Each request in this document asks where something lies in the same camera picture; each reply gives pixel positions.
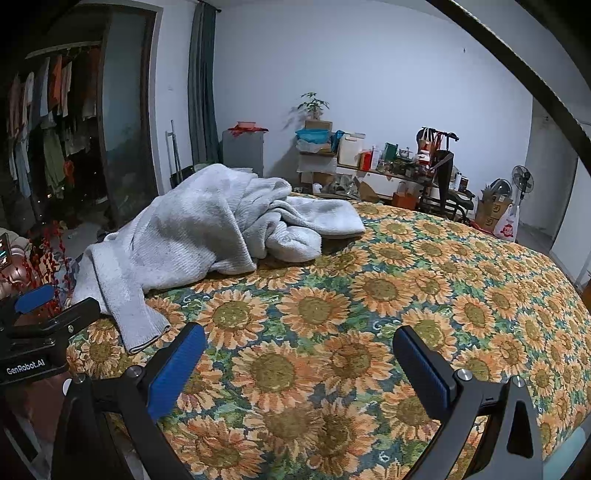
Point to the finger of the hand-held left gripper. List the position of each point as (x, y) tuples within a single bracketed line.
[(34, 299), (74, 314)]

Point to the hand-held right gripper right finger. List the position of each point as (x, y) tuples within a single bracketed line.
[(422, 374)]

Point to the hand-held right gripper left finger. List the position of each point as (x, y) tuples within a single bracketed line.
[(178, 369)]

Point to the grey knit sweater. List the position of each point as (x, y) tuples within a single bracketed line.
[(194, 230)]

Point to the red flower branches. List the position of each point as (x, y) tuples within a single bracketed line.
[(46, 263)]

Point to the sunflower print blanket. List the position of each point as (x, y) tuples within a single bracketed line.
[(323, 346)]

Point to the white red plastic bag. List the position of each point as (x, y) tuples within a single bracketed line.
[(505, 226)]

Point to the orange box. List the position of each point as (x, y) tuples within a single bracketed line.
[(405, 201)]

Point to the printed cardboard box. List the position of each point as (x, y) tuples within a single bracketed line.
[(491, 212)]

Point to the white low shelf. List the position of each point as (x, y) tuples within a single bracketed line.
[(383, 182)]

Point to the cluttered table with items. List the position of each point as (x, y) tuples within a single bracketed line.
[(445, 170)]

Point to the glass sliding door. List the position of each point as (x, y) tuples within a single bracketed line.
[(127, 115)]

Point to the black standing fan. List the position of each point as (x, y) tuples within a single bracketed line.
[(521, 177)]

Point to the red box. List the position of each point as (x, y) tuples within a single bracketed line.
[(365, 160)]

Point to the grey cabinet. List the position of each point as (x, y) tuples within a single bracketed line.
[(242, 154)]

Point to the green box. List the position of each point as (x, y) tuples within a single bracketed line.
[(390, 151)]

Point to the red white tote bag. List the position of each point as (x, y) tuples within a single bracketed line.
[(427, 143)]

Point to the white storage container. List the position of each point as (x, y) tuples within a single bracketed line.
[(351, 150)]

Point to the red cloth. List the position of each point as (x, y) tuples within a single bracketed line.
[(247, 128)]

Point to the dark green curtain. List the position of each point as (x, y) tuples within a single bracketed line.
[(203, 92)]

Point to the blue plastic bag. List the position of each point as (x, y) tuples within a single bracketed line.
[(311, 136)]

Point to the small cardboard box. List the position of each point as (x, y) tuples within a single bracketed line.
[(318, 125)]

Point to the potted plant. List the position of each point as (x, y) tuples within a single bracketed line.
[(314, 105)]

